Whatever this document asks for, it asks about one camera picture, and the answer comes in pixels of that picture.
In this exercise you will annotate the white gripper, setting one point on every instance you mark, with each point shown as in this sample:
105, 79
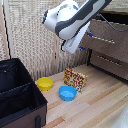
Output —
76, 41

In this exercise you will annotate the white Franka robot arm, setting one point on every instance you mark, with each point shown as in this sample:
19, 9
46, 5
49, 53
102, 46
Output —
56, 16

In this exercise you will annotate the brown wooden drawer cabinet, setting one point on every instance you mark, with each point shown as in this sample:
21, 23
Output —
120, 12

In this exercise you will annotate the red yellow printed snack box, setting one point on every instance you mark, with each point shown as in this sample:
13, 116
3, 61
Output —
75, 80

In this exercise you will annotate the blue plastic bowl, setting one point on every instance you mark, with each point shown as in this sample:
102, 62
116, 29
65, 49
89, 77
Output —
67, 93

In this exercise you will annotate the yellow plastic bowl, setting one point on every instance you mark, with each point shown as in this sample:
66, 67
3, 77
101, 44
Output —
44, 83

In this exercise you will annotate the woven rattan folding screen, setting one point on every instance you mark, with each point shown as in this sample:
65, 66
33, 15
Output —
26, 40

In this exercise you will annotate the black fabric storage box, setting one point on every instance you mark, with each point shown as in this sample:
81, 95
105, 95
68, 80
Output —
18, 96

